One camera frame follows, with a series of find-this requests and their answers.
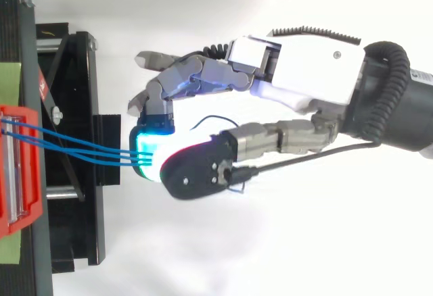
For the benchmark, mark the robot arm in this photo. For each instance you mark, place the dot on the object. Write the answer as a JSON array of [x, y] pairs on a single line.
[[406, 113]]

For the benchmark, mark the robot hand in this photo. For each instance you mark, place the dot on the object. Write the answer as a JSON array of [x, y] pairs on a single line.
[[304, 63]]

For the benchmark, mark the red bin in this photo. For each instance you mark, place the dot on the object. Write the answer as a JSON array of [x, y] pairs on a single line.
[[20, 171]]

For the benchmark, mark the black stand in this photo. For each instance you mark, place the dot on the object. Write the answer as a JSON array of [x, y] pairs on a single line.
[[78, 140]]

